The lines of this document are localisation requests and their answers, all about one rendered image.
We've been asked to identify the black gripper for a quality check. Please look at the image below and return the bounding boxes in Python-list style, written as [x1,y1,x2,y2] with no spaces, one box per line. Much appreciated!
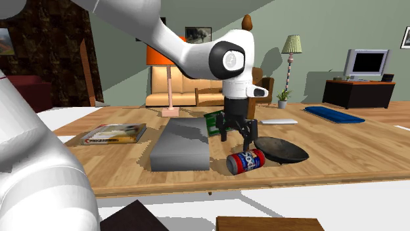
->
[216,96,259,153]

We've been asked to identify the red and blue soda can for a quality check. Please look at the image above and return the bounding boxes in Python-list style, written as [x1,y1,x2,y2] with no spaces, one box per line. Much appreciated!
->
[225,148,266,176]

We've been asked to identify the white remote control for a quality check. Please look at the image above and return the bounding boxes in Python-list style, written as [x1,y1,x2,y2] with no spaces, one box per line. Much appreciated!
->
[259,118,298,126]

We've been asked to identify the wooden chair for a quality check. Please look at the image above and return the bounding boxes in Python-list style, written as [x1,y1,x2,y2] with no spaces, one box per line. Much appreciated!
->
[194,87,225,108]

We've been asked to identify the black bowl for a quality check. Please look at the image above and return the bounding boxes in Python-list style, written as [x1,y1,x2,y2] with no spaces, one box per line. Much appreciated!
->
[254,136,310,165]

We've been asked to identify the brown armchair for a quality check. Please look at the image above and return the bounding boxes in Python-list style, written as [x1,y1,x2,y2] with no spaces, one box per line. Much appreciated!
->
[250,66,275,105]

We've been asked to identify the potted plant in grey pot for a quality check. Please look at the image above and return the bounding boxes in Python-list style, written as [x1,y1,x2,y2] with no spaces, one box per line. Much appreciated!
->
[276,89,293,110]

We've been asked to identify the grey box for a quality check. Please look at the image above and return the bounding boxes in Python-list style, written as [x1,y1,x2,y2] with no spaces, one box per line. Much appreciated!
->
[149,117,211,172]

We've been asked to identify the beige sofa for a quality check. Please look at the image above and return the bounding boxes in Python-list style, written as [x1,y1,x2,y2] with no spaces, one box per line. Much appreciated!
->
[145,65,225,108]

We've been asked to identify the blue cushion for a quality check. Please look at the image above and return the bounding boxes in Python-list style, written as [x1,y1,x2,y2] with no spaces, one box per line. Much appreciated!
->
[303,106,366,125]

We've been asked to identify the brown wooden furniture top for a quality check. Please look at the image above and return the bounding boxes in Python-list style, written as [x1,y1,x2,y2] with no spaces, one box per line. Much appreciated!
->
[215,216,325,231]

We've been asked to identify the floor lamp with green shade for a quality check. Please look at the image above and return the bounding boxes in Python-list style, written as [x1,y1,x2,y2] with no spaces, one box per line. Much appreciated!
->
[281,33,303,95]

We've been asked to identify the wooden table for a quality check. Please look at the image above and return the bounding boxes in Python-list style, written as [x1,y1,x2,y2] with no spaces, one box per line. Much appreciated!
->
[53,102,410,197]

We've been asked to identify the brown pear-shaped ornament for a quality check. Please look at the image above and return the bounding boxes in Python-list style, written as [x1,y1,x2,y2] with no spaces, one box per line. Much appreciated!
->
[240,14,254,32]

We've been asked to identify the floor lamp with orange shade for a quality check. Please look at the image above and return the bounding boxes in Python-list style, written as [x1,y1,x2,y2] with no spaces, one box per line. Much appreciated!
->
[146,35,187,118]

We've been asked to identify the black stand with monitor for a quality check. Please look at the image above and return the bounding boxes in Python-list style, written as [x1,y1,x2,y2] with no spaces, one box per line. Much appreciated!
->
[321,48,397,110]

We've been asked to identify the book with yellow cover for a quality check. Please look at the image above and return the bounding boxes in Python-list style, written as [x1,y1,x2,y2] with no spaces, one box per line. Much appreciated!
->
[80,123,147,146]

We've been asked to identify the dark brown block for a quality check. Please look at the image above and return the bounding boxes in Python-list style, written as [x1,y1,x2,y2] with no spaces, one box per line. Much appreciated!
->
[99,199,170,231]

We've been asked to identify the dark red armchair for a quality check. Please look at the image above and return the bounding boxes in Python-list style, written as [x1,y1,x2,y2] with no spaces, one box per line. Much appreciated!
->
[5,75,53,114]

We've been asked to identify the dark framed wall picture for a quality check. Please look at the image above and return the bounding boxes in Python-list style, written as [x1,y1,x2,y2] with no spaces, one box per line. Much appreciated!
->
[185,26,212,45]

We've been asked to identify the white framed wall picture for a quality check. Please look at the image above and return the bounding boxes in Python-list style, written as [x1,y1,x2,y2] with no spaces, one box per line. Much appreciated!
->
[399,26,410,50]

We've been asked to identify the landscape wall picture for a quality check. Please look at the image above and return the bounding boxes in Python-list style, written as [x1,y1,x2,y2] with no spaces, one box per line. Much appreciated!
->
[0,28,16,56]

